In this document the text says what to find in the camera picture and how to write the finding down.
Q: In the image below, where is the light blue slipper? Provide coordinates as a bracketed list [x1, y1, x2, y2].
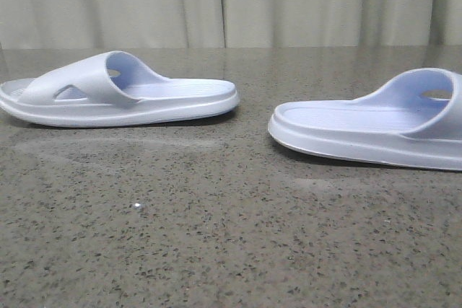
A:
[268, 68, 461, 171]
[1, 51, 239, 128]

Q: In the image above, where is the white curtain backdrop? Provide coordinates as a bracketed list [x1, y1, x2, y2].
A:
[1, 0, 461, 49]

